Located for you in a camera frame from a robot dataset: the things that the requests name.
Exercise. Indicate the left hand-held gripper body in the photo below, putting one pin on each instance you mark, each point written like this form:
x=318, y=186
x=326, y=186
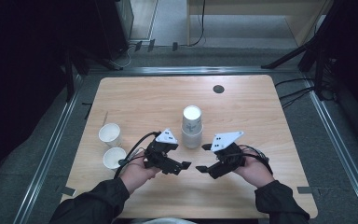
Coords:
x=158, y=155

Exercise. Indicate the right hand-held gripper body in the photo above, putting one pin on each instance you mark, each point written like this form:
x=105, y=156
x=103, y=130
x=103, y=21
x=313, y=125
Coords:
x=230, y=158

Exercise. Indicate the stack of white cups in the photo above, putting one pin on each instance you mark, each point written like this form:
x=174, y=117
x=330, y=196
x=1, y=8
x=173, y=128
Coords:
x=192, y=130

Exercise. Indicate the floral paper cup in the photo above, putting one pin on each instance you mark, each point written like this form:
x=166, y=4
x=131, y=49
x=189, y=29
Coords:
x=109, y=133
x=113, y=157

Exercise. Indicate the person's left hand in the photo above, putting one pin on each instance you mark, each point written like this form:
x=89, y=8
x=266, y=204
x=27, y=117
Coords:
x=136, y=174

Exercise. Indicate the person's right hand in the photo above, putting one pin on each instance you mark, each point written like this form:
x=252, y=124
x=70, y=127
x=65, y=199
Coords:
x=258, y=172

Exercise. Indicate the person's white shirt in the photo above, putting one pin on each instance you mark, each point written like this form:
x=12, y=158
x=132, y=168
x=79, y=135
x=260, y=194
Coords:
x=167, y=221

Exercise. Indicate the black round table grommet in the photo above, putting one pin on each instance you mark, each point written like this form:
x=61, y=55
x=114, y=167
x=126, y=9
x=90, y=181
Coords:
x=218, y=89

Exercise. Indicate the grey tape strip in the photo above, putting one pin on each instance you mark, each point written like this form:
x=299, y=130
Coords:
x=305, y=190
x=68, y=190

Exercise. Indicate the black metal stand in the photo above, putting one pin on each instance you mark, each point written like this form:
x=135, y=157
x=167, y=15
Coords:
x=69, y=74

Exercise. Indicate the black cabinet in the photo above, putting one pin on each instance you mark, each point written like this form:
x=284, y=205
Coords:
x=112, y=28

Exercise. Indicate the black tripod stand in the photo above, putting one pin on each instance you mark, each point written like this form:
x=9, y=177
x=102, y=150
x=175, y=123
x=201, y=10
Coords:
x=310, y=46

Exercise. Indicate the wooden furniture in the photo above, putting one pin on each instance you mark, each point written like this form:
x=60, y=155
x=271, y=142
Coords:
x=298, y=18

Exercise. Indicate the metal floor rail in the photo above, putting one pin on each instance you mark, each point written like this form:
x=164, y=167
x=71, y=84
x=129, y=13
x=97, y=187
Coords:
x=192, y=70
x=338, y=146
x=48, y=155

